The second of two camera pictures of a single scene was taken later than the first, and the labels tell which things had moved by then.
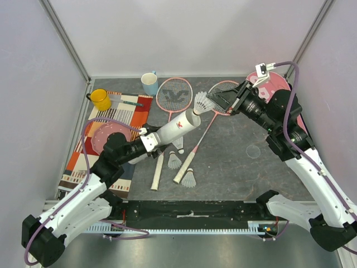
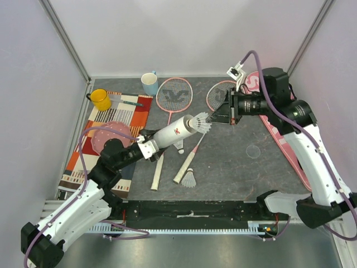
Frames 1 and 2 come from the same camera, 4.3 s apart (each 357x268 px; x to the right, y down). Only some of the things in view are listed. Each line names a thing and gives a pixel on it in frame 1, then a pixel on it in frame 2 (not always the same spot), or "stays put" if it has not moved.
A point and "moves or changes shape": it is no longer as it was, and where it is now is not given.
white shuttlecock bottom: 189,180 stays put
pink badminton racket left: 174,94 stays put
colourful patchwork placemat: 129,111 stays put
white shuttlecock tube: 183,124 moves or changes shape
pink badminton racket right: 218,110 stays put
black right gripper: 237,97 -> 232,106
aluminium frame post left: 66,38 stays put
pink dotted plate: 101,134 stays put
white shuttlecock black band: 174,162 -> 201,123
